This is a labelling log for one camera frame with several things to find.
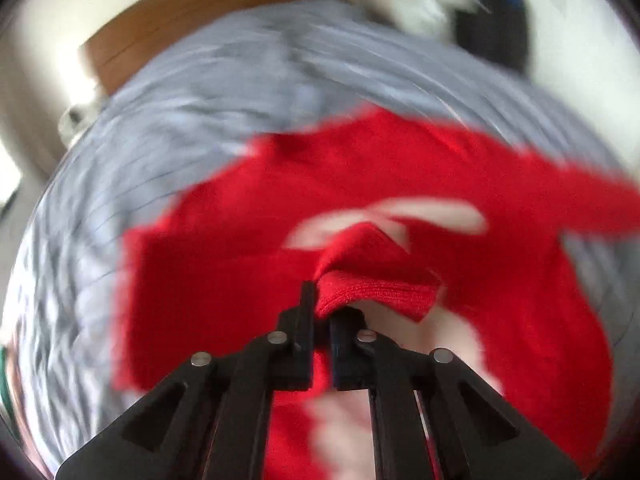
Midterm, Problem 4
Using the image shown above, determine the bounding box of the brown wooden headboard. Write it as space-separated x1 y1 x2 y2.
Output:
82 0 336 96

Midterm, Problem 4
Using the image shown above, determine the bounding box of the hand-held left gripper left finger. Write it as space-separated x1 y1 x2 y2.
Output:
54 281 318 480

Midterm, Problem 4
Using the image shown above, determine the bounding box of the white round device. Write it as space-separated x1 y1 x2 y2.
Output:
57 102 101 148

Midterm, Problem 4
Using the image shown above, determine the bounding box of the grey plaid blanket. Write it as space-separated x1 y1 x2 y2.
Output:
0 0 640 480

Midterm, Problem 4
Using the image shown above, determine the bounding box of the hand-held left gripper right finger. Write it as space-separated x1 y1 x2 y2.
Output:
330 307 583 480

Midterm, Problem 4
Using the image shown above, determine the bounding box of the red knit sweater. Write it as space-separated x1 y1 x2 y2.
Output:
112 107 640 480

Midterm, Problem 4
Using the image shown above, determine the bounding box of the dark object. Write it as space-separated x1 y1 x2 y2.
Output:
452 0 531 76

